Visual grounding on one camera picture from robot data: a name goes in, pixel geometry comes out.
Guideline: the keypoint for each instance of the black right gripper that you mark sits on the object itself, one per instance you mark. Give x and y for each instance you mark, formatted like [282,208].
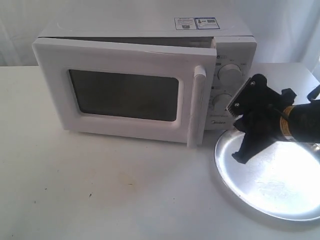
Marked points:
[258,111]

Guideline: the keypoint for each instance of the white microwave door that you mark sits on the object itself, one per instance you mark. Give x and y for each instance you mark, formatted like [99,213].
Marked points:
[144,91]

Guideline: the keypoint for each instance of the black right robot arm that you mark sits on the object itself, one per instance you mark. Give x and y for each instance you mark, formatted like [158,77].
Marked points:
[301,122]

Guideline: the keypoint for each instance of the white microwave oven body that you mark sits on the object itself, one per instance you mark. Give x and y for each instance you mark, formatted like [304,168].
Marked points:
[234,42]

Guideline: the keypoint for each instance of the lower white control knob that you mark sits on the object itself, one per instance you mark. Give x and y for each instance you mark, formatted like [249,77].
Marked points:
[220,103]

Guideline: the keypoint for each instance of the white control knob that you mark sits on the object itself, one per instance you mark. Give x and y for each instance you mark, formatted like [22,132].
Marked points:
[220,103]
[230,75]

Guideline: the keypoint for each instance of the round silver metal tray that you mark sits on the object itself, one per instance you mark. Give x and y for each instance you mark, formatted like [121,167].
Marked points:
[282,181]

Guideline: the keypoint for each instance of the upper white control knob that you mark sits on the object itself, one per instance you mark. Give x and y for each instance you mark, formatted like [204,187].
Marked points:
[230,75]

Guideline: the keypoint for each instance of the white backdrop curtain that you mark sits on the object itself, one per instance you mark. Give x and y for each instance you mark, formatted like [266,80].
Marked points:
[286,31]

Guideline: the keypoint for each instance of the blue white label sticker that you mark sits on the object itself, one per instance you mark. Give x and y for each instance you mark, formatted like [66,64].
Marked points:
[196,23]

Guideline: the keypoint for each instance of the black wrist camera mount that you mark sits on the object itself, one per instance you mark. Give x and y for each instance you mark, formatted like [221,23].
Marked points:
[288,96]

